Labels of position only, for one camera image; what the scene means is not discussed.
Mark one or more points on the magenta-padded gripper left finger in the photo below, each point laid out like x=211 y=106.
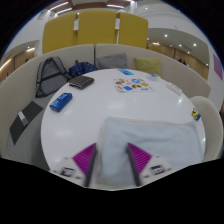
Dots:
x=85 y=160

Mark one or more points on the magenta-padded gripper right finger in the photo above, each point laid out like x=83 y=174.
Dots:
x=140 y=159

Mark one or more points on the light blue towel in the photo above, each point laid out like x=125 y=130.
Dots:
x=153 y=140

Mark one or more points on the small blue box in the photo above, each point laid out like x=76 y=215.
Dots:
x=61 y=102

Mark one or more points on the yellow blue toy figure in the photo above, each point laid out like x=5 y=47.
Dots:
x=196 y=114

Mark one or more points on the colourful sticker sheet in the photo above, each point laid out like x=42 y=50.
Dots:
x=133 y=85

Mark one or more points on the dark grey wallet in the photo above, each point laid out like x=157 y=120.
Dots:
x=81 y=82

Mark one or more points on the white armchair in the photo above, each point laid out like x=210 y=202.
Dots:
x=211 y=126

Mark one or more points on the flat white box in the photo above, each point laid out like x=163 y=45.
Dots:
x=174 y=88

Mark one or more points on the small white blue pack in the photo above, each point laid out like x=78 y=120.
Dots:
x=154 y=77

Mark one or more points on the blue card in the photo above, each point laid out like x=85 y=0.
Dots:
x=125 y=71

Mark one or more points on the grey mesh backpack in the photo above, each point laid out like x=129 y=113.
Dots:
x=51 y=76

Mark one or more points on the navy patterned bag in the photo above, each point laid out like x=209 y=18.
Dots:
x=82 y=68

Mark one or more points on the yellow-green cushion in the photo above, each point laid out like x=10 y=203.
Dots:
x=148 y=66

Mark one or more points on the curved beige sofa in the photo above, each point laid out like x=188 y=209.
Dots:
x=16 y=90

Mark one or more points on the grey cushion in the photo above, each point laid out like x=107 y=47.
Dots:
x=112 y=61

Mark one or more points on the person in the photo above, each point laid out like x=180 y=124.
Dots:
x=182 y=61

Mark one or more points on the ceiling lights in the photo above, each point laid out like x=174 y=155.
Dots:
x=60 y=5

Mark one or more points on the magenta wall poster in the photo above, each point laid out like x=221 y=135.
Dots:
x=217 y=66

